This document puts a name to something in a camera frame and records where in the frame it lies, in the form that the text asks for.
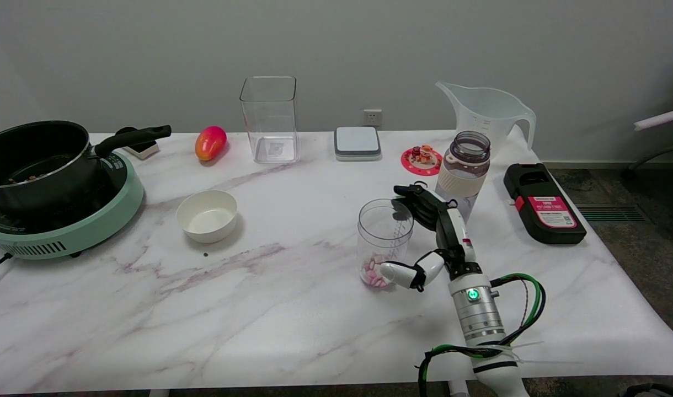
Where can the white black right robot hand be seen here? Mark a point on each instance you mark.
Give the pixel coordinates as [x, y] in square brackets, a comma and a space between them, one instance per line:
[452, 231]

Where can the clear plastic measuring cup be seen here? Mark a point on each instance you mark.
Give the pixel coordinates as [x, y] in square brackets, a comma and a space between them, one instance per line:
[378, 237]

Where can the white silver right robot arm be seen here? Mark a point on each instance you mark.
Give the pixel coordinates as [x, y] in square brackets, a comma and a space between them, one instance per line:
[480, 314]

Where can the pink white candy pile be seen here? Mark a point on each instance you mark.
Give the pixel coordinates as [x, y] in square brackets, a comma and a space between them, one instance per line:
[369, 270]

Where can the clear bottle with beige sleeve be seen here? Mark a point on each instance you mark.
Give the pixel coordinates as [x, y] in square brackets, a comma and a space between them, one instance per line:
[463, 171]

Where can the red round coaster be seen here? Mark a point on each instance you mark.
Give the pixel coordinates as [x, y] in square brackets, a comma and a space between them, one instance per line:
[416, 165]

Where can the small orange figurine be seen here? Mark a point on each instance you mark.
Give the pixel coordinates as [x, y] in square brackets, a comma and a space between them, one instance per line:
[423, 155]

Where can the black case with red label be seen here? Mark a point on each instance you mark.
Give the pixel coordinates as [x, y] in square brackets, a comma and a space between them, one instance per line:
[543, 204]

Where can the translucent large measuring jug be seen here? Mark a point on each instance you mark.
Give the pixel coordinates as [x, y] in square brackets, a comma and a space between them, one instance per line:
[488, 113]

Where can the white grey square scale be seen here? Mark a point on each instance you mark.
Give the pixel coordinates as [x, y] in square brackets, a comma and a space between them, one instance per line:
[357, 142]

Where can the white table leg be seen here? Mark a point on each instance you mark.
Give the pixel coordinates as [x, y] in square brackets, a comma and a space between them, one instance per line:
[159, 393]
[455, 389]

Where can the metal floor vent grille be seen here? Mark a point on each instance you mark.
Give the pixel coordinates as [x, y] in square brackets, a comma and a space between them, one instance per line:
[612, 213]

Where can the clear square storage container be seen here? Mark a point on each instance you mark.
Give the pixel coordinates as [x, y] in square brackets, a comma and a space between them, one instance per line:
[270, 118]

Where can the white foam tube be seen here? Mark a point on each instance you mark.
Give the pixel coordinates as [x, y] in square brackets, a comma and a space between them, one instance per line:
[662, 117]

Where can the white round bowl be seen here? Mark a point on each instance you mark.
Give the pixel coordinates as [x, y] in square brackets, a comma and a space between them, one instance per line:
[207, 216]

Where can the red orange mango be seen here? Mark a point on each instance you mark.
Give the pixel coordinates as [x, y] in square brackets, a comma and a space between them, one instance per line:
[210, 143]

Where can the white black small device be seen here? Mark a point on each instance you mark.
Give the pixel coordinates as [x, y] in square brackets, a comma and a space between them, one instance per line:
[143, 149]

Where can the mint green induction cooker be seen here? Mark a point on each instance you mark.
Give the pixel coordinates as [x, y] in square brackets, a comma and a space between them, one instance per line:
[77, 231]

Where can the white wall socket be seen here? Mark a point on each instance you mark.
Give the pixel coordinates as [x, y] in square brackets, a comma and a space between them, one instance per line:
[372, 117]

